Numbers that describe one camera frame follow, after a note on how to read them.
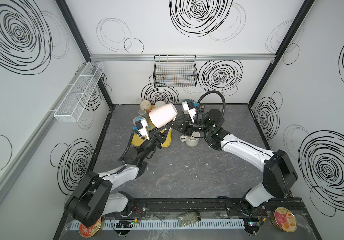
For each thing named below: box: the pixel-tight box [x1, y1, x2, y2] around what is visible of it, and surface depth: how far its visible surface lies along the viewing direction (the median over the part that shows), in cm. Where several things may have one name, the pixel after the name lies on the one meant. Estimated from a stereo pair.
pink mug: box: [149, 103, 178, 128], surface depth 61 cm
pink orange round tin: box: [270, 206, 298, 233], surface depth 69 cm
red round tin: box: [79, 217, 102, 238], surface depth 67 cm
